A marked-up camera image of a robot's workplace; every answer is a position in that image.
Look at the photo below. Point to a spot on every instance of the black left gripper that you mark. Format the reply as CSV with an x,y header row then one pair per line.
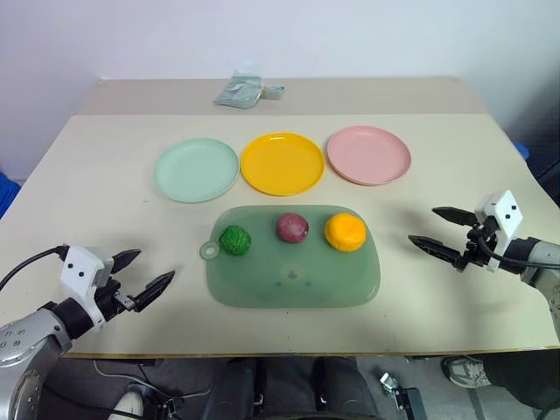
x,y
110,302

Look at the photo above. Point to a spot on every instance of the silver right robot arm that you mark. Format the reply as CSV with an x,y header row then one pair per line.
x,y
542,268

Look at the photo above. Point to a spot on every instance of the pink plate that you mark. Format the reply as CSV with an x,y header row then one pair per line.
x,y
369,155

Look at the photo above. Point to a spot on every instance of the white shoe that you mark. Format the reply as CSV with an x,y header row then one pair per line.
x,y
130,404

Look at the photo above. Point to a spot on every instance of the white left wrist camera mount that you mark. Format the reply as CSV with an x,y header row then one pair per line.
x,y
79,266

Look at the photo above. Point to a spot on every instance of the small clear plastic packet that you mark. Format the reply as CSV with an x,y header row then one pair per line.
x,y
273,91

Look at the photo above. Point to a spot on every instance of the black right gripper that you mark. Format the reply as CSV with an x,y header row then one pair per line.
x,y
477,251

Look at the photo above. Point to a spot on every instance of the green round vegetable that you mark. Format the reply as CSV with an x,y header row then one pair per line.
x,y
235,240

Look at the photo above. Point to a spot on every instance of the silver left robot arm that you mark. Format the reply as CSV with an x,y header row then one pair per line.
x,y
23,340

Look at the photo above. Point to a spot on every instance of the silver metal clamp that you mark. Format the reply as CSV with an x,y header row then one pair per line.
x,y
390,381

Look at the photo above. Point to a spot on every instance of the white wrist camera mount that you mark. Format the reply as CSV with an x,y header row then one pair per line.
x,y
79,266
503,210

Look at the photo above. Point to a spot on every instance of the yellow plate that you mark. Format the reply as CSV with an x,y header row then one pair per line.
x,y
282,164

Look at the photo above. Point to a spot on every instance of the translucent green cutting board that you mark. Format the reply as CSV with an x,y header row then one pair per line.
x,y
289,284

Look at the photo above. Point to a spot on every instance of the purple toy fruit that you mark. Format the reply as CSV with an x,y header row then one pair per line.
x,y
292,227

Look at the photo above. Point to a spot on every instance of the blue crate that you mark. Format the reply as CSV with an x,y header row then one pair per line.
x,y
8,192

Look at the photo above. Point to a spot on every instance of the light green plate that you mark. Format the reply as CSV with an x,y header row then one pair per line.
x,y
194,170

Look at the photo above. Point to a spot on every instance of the dark trouser leg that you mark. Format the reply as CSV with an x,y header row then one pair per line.
x,y
520,376

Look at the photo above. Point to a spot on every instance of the green plastic bag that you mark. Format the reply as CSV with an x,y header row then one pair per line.
x,y
237,91

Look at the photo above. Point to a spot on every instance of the grey sneaker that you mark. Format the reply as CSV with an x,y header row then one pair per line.
x,y
466,372

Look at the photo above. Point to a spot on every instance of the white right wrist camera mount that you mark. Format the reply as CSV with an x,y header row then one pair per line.
x,y
503,210

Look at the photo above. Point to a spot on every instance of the orange toy fruit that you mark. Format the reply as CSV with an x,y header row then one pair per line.
x,y
345,232

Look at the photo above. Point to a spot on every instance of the small blue object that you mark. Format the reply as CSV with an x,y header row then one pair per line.
x,y
523,149

